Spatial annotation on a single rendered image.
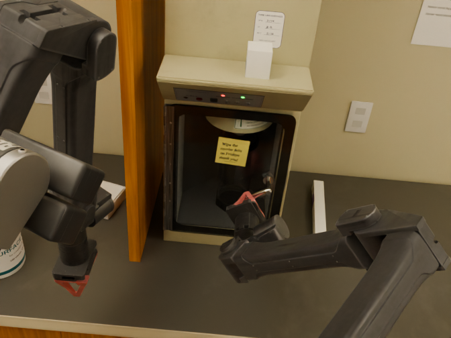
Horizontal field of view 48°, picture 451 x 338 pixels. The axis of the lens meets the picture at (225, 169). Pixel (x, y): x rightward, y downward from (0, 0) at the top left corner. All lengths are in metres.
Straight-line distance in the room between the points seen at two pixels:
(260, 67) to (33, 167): 0.72
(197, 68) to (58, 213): 0.71
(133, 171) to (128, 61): 0.28
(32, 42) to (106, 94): 1.12
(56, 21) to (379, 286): 0.50
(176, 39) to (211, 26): 0.08
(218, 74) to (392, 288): 0.59
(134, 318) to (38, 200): 0.90
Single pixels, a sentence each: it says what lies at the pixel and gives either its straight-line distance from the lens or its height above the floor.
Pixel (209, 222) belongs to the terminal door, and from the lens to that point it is 1.39.
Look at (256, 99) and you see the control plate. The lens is 1.09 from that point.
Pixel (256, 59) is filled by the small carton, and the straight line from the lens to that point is 1.04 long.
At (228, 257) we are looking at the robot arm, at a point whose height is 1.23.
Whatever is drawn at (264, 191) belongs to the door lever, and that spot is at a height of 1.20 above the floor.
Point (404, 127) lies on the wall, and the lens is 1.79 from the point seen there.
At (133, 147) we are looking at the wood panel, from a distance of 1.17.
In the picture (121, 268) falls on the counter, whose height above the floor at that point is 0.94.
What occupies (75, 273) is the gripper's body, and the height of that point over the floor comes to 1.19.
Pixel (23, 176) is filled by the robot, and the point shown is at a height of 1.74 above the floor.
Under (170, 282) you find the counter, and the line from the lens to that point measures 1.37.
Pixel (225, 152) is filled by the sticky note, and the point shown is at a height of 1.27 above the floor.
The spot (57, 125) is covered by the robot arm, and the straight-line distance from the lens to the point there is 0.81.
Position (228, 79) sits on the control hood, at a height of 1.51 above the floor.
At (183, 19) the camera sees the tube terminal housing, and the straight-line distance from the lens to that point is 1.11.
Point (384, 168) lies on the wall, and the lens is 1.87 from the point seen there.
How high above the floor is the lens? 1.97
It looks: 36 degrees down
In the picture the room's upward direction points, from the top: 5 degrees clockwise
